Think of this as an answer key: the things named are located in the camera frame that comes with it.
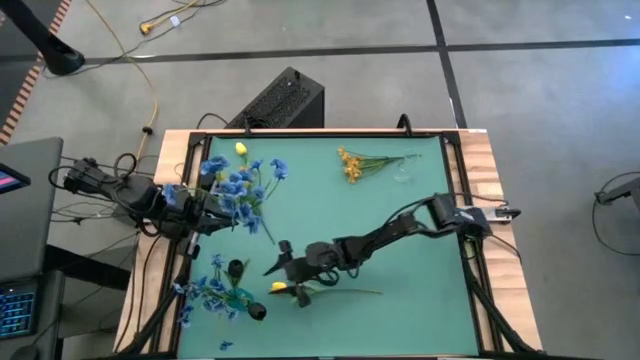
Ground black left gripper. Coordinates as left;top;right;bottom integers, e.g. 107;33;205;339
172;189;239;257

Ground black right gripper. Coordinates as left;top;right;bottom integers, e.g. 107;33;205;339
263;240;321;309

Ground yellow tulip long stem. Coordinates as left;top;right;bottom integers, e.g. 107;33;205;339
270;280;385;301
233;141;277;246

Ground blue flower bunch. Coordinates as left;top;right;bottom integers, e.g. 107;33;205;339
172;253;251;351
160;153;290;236

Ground blue glass vase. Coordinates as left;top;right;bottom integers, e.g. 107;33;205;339
229;287;256;314

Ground yellow flower bunch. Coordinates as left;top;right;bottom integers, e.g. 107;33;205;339
337;145;407;185

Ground clear glass vase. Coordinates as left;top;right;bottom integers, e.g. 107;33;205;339
392;148;422;185

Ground green table mat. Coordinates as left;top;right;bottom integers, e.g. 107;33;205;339
177;134;481;359

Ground black computer tower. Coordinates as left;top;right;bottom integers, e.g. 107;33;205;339
224;66;326;130

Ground grey desk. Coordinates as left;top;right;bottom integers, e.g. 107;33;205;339
0;137;65;284

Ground tablet screen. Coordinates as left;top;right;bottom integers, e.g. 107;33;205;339
0;162;32;195

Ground backlit keyboard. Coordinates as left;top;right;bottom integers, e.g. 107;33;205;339
0;289;37;341

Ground black stand pole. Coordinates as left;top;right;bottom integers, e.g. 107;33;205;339
0;0;86;77

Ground black aluminium table frame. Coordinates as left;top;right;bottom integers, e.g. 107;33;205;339
114;128;546;360

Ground long yellow floor cable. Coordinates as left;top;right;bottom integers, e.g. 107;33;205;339
84;0;160;199

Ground yellow cable with plug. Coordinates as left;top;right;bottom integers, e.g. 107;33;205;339
138;0;201;36

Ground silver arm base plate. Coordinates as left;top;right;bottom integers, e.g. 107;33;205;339
487;205;522;222

